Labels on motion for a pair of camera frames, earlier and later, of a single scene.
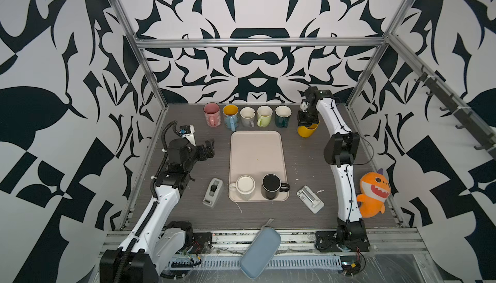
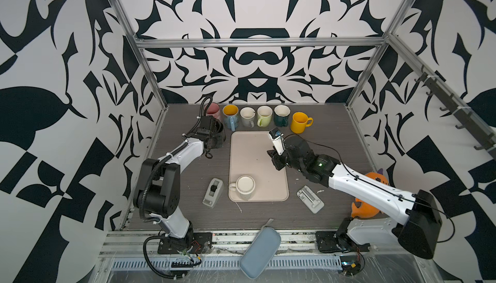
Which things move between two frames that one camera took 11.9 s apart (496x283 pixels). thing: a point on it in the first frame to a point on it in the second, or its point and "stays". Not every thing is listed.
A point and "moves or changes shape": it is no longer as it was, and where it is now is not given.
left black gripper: (208, 148) to (219, 143)
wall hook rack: (461, 113) stays
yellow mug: (307, 132) moves or changes shape
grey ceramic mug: (247, 116) stays
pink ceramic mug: (212, 114) stays
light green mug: (264, 114) stays
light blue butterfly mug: (230, 113) stays
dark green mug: (282, 114) stays
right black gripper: (301, 121) to (275, 157)
